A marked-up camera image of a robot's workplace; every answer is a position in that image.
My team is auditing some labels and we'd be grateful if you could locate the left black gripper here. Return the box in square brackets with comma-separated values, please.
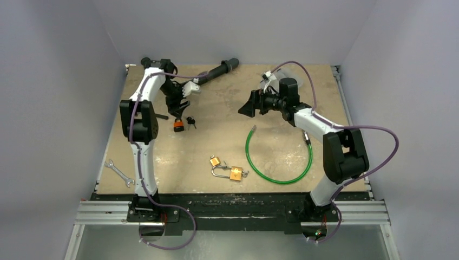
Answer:
[160, 81, 191, 119]

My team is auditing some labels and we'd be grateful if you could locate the orange black padlock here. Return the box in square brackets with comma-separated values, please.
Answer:
[173, 118, 185, 133]

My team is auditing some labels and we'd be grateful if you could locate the large brass padlock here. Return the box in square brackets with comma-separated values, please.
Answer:
[211, 166, 244, 181]

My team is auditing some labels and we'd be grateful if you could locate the black head key bunch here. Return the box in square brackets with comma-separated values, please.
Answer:
[186, 116, 197, 130]

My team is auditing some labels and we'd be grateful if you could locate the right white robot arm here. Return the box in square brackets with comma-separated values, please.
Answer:
[238, 77, 369, 220]

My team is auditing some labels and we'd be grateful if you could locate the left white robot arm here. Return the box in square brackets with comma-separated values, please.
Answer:
[119, 57, 190, 222]

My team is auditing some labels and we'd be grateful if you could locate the small black hammer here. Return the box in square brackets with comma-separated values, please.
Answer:
[155, 114, 169, 120]

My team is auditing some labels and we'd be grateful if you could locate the clear plastic organizer box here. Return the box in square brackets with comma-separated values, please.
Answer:
[274, 67, 304, 88]

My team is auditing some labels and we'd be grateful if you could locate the small brass padlock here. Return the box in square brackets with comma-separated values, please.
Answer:
[209, 155, 228, 168]

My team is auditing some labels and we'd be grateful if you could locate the silver open-end wrench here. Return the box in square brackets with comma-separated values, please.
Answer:
[104, 159, 135, 188]

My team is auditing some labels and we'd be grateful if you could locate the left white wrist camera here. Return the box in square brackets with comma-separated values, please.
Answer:
[182, 81, 201, 98]

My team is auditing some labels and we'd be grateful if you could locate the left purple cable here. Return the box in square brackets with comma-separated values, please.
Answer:
[128, 71, 197, 251]

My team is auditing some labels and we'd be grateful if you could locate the black corrugated hose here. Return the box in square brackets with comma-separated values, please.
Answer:
[140, 57, 240, 86]

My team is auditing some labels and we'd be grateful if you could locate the green cable lock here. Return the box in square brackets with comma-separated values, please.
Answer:
[244, 125, 314, 185]

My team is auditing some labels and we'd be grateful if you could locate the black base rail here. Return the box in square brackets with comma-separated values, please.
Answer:
[89, 191, 372, 237]

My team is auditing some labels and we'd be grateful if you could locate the aluminium frame rail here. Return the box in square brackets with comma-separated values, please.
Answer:
[75, 201, 128, 225]

